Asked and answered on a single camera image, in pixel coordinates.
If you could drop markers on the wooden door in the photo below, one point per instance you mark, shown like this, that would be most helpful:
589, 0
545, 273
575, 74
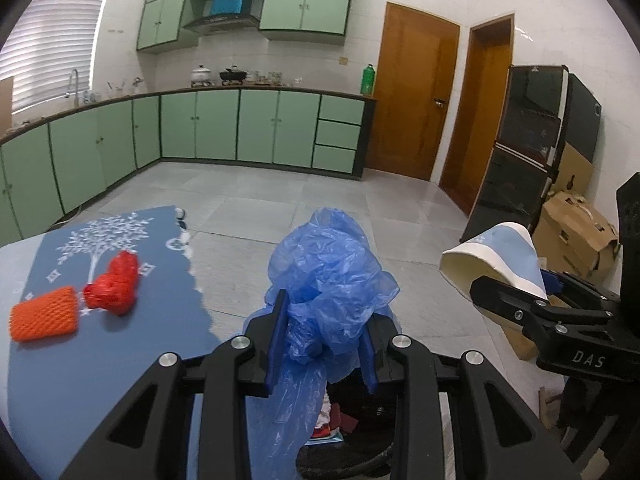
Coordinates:
410, 100
487, 120

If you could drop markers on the range hood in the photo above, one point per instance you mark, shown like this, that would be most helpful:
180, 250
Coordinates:
220, 22

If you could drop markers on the black wok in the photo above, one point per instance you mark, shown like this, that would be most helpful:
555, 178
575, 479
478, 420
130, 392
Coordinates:
233, 76

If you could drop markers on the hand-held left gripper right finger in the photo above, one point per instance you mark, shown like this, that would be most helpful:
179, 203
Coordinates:
367, 360

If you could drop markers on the blue plastic bag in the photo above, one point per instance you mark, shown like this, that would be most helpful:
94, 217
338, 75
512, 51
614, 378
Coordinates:
325, 270

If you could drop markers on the brown cardboard sheet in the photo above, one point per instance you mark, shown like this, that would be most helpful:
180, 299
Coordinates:
575, 170

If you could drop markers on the green wall cabinets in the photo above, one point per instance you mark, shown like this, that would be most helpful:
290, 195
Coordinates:
300, 5

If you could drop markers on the blue white paper cup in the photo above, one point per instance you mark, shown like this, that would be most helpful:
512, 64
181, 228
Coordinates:
505, 250

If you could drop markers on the red mesh net ball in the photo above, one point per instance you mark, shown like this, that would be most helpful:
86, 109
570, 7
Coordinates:
112, 285

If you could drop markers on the white window blinds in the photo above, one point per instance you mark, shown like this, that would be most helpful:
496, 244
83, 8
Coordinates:
55, 35

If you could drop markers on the white cooking pot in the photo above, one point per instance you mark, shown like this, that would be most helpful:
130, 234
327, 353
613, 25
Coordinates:
200, 76

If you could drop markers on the dark red scouring cloth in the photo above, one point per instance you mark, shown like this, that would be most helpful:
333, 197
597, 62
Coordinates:
347, 420

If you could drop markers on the metal kitchen faucet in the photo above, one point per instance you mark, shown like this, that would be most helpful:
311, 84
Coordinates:
74, 70

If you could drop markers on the orange foam fruit net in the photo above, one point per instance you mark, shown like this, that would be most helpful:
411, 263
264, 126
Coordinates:
45, 315

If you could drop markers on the green base cabinets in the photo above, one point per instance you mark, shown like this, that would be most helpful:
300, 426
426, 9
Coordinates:
215, 125

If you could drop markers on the red envelope with gold print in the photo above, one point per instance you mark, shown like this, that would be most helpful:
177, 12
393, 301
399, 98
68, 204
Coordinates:
327, 431

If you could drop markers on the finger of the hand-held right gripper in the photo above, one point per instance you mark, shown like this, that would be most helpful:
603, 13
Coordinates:
500, 300
585, 292

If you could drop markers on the blue box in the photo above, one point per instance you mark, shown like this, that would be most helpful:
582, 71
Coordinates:
230, 2

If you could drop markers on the green plastic bottle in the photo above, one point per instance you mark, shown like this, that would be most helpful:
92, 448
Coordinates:
367, 82

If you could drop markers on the black refrigerator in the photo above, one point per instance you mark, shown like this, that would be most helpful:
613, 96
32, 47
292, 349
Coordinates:
520, 175

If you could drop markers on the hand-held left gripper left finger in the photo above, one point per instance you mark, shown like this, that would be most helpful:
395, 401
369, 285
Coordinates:
277, 340

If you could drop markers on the blue tablecloth with white tree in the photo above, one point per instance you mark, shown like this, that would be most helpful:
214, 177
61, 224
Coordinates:
125, 360

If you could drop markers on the black trash bin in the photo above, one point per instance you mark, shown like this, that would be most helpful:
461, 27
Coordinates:
365, 452

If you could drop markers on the brown cardboard box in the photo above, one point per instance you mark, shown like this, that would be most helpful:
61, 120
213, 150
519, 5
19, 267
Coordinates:
570, 230

